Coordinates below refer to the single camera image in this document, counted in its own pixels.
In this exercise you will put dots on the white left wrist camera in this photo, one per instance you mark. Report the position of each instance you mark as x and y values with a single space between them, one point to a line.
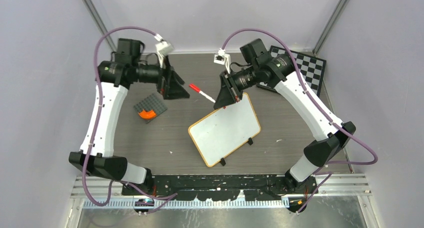
163 48

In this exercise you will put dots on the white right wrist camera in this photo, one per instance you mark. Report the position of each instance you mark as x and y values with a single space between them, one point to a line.
222 58

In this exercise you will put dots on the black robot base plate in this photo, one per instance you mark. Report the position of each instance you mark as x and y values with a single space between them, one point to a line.
219 188

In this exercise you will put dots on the aluminium rail frame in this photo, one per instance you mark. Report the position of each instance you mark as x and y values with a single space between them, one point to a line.
107 195

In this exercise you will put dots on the white whiteboard orange frame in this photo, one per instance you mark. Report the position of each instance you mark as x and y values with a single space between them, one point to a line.
224 130

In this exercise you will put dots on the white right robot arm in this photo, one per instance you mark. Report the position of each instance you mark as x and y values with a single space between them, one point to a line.
279 72

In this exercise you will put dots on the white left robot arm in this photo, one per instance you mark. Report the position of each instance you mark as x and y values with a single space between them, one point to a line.
96 153

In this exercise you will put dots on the grey studded building plate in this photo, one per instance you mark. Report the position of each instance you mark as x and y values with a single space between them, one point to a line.
151 102

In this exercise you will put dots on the black white checkerboard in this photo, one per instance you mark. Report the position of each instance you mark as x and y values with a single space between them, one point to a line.
311 67

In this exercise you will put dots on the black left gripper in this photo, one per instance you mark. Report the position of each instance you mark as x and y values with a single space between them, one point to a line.
165 75

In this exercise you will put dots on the orange curved block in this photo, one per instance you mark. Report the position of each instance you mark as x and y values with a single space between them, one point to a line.
147 115

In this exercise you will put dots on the red capped whiteboard marker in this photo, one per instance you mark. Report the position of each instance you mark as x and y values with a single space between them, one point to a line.
199 91

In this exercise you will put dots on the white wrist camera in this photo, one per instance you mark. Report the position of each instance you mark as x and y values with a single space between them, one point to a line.
222 58
163 48

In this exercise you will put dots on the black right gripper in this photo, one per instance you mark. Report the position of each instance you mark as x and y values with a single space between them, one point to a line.
228 94

